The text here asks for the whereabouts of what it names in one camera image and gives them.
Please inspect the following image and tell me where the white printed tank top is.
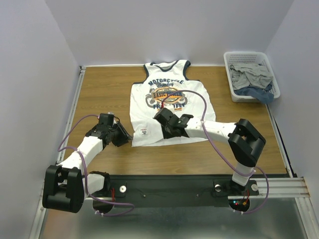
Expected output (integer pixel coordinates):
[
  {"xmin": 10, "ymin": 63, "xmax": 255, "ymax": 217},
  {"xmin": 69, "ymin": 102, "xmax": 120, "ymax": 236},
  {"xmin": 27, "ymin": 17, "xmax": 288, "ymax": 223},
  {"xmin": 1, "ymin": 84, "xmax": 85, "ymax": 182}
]
[{"xmin": 130, "ymin": 60, "xmax": 216, "ymax": 147}]

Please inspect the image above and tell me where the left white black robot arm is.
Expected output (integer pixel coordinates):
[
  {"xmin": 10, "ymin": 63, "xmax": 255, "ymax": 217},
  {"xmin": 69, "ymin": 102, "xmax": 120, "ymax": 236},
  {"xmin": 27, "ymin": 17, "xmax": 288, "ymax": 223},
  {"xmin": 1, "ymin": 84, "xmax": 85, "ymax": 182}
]
[{"xmin": 42, "ymin": 113, "xmax": 131, "ymax": 213}]

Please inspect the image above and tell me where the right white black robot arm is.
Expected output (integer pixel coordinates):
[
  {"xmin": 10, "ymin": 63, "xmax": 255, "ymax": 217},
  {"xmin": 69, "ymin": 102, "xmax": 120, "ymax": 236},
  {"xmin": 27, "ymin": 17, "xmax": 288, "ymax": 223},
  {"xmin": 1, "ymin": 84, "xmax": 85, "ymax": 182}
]
[{"xmin": 154, "ymin": 108, "xmax": 266, "ymax": 194}]

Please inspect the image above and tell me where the grey tank top in basket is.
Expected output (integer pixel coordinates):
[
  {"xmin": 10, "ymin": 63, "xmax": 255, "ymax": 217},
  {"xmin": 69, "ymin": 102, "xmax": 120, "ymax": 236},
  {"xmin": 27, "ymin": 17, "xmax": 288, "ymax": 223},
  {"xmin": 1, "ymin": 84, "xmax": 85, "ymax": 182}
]
[{"xmin": 229, "ymin": 63, "xmax": 273, "ymax": 90}]

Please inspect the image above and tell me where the white perforated plastic basket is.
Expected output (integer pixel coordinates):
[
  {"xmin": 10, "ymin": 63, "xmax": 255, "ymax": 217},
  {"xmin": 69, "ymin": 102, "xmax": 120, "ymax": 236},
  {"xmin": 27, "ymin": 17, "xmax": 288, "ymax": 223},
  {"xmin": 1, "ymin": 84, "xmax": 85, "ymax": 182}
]
[{"xmin": 224, "ymin": 51, "xmax": 281, "ymax": 104}]

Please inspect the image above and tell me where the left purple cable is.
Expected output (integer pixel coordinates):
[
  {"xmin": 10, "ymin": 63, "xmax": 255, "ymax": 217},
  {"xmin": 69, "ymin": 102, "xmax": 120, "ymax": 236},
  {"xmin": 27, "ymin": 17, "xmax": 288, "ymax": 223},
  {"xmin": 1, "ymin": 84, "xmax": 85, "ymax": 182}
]
[{"xmin": 57, "ymin": 114, "xmax": 135, "ymax": 217}]

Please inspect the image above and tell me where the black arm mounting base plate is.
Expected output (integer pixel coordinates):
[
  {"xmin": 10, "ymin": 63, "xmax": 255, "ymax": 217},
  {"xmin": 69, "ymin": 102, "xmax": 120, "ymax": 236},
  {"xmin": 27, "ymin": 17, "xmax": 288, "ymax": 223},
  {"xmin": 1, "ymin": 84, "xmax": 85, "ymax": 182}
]
[{"xmin": 93, "ymin": 175, "xmax": 259, "ymax": 208}]

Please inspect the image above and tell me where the aluminium table edge rail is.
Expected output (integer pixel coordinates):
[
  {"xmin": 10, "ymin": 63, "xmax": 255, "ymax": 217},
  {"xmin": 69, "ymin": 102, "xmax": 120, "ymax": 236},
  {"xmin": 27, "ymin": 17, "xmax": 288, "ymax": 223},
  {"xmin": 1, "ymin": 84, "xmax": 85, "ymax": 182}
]
[{"xmin": 41, "ymin": 66, "xmax": 86, "ymax": 199}]

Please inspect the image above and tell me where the aluminium front frame rail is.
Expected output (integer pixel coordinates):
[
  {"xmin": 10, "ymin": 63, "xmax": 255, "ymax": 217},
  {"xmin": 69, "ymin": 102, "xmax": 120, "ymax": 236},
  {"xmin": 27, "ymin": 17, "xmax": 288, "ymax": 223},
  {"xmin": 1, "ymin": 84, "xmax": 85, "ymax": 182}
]
[{"xmin": 250, "ymin": 178, "xmax": 319, "ymax": 239}]

